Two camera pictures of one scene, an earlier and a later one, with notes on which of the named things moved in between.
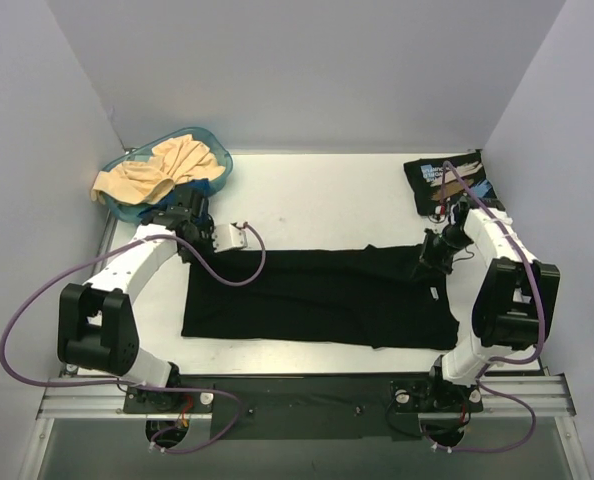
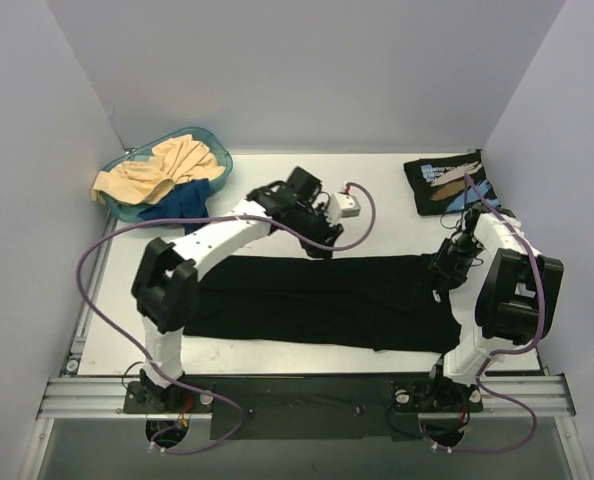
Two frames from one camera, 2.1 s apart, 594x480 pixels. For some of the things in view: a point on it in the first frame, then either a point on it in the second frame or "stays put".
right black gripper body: [431, 253] to [445, 263]
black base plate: [305, 407] stays put
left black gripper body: [193, 238] to [322, 233]
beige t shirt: [149, 181] stays put
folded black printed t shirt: [435, 181] stays put
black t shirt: [380, 294] stays put
